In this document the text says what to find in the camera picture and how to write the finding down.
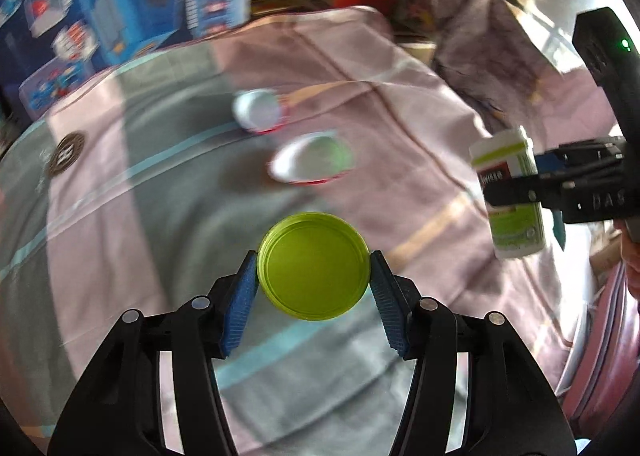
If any white cup red rim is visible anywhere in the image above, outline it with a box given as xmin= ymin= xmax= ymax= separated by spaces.
xmin=267 ymin=132 xmax=357 ymax=185
xmin=232 ymin=89 xmax=289 ymax=135

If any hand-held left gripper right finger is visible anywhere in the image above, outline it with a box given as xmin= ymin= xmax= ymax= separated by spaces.
xmin=369 ymin=250 xmax=576 ymax=456

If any brown and pink quilt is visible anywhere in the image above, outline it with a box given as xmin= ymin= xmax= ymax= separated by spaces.
xmin=430 ymin=0 xmax=616 ymax=147

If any green round lid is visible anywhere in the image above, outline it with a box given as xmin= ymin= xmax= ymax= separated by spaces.
xmin=256 ymin=212 xmax=372 ymax=322

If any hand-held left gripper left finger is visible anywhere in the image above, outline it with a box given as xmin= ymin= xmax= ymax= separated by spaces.
xmin=47 ymin=250 xmax=261 ymax=456

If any dark round disc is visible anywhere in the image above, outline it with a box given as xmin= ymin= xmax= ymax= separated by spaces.
xmin=49 ymin=131 xmax=87 ymax=176

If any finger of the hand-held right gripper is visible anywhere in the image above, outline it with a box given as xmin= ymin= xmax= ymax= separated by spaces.
xmin=482 ymin=170 xmax=566 ymax=224
xmin=532 ymin=139 xmax=626 ymax=178

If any pink striped bedsheet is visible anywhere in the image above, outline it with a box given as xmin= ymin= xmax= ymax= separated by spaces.
xmin=0 ymin=6 xmax=601 ymax=456

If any white bottle green label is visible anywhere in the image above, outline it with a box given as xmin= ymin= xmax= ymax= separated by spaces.
xmin=469 ymin=126 xmax=546 ymax=259

